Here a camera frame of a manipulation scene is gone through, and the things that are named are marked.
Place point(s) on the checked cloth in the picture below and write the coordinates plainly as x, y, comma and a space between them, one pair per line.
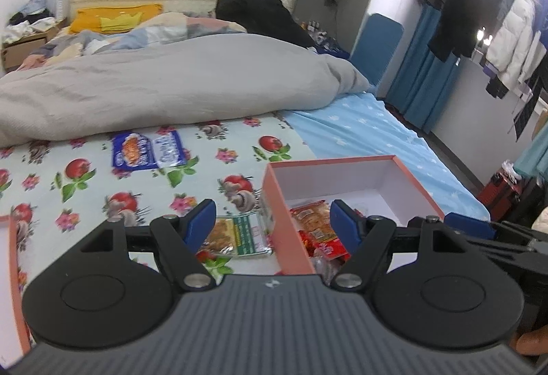
329, 45

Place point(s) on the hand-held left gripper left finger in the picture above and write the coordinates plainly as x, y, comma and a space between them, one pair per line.
203, 216

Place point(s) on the teal cloth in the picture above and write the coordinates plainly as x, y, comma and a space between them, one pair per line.
531, 156

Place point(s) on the pink box lid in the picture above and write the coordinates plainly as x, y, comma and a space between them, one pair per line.
6, 272

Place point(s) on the blue chair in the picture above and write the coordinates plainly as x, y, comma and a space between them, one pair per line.
376, 45

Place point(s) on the black hanging coat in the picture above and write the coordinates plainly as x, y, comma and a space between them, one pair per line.
471, 6

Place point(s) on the floral printed cloth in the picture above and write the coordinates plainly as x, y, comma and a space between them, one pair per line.
141, 190

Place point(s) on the long red snack packet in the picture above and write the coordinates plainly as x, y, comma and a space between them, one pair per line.
334, 250

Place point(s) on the grey duvet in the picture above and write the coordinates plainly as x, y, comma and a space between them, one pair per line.
171, 79

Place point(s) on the black wall plug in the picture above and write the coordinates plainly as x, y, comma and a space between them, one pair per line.
329, 2

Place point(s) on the pile of clothes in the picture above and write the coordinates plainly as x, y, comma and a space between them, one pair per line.
25, 30

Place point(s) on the black striped hanging trousers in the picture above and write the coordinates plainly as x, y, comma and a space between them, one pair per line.
524, 109

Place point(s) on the green label clear packet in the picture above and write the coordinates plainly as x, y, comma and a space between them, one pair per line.
244, 235

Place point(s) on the blue curtain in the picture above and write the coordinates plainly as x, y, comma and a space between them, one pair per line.
419, 79

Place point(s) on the blue biscuit packet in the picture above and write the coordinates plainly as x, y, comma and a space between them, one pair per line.
132, 150

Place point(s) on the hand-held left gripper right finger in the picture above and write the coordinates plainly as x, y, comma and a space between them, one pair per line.
342, 225

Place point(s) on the yellow pillow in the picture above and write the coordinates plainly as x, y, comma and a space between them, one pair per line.
94, 17

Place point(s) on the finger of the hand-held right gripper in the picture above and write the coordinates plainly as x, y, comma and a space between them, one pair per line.
501, 255
469, 224

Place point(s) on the cardboard box nightstand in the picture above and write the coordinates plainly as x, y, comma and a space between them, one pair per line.
25, 51

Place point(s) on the pink cardboard box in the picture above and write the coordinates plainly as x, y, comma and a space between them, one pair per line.
282, 220

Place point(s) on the white puffy hanging jacket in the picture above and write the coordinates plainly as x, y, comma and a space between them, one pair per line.
513, 40

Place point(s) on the red chocolate bar packet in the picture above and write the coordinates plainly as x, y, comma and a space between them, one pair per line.
306, 238

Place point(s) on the red suitcase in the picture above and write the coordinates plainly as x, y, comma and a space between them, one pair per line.
496, 190

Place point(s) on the black clothing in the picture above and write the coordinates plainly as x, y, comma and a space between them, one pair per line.
261, 13

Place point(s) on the white bottle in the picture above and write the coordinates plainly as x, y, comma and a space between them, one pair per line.
61, 8

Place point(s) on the patchwork quilt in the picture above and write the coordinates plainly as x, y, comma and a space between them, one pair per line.
180, 30

